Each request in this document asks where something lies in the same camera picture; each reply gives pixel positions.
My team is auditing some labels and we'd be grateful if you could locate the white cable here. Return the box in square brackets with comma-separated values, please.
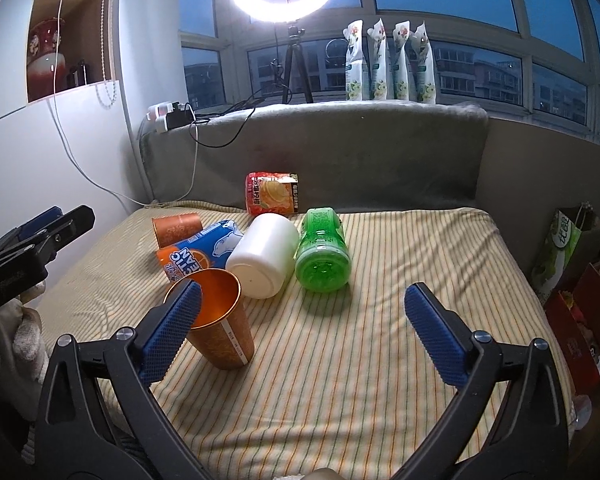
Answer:
[53, 0, 153, 207]

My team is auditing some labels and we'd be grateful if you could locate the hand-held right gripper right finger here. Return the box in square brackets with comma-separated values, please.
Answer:
[400, 282, 571, 480]

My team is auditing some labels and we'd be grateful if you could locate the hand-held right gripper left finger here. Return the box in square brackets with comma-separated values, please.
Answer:
[34, 280, 203, 480]

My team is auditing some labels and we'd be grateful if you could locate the wooden wall shelf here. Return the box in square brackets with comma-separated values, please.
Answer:
[26, 0, 119, 104]

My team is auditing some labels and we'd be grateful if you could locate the red and white vase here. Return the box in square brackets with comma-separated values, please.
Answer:
[27, 17, 67, 101]

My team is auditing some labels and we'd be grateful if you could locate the red bag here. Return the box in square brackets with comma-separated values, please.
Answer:
[544, 255, 600, 397]

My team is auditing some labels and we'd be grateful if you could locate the small orange paper cup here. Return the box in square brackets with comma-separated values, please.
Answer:
[152, 212, 204, 251]

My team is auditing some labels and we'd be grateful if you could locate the black power adapter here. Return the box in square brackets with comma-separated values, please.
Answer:
[166, 102, 197, 131]

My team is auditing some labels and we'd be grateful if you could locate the white plastic jar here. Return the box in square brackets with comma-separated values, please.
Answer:
[224, 213, 300, 300]

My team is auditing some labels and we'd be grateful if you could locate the green tissue pack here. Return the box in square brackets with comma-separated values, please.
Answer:
[531, 209, 584, 307]

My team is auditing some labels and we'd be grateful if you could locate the striped yellow blanket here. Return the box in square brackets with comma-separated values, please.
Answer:
[32, 199, 577, 480]

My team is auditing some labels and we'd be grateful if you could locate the white bead cord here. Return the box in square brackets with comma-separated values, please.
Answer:
[94, 0, 119, 109]

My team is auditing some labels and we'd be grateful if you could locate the black cable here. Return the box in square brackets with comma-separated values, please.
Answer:
[186, 94, 263, 150]

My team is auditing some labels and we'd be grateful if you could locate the green plastic bottle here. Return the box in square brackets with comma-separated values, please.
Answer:
[293, 207, 354, 292]

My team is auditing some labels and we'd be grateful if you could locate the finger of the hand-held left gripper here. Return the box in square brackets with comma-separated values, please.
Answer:
[0, 205, 64, 256]
[15, 204, 96, 273]

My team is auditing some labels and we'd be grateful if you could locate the grey padded sofa back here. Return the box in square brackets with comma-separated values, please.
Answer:
[139, 101, 561, 291]

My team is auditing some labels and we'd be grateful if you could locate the large orange paper cup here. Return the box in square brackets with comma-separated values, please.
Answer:
[162, 268, 256, 371]

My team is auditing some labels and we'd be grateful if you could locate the white power strip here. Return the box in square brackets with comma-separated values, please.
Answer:
[146, 101, 182, 134]

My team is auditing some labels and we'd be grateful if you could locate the green white shopping bag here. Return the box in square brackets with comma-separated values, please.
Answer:
[531, 202, 600, 307]

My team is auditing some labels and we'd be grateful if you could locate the white green refill pouch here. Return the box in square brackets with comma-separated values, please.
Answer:
[367, 17, 389, 101]
[391, 19, 412, 102]
[410, 20, 437, 105]
[345, 19, 367, 101]

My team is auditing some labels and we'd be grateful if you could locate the blue and orange drink can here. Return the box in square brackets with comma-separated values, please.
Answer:
[155, 219, 244, 284]

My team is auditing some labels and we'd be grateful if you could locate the black tripod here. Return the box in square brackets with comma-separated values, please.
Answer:
[267, 22, 315, 106]

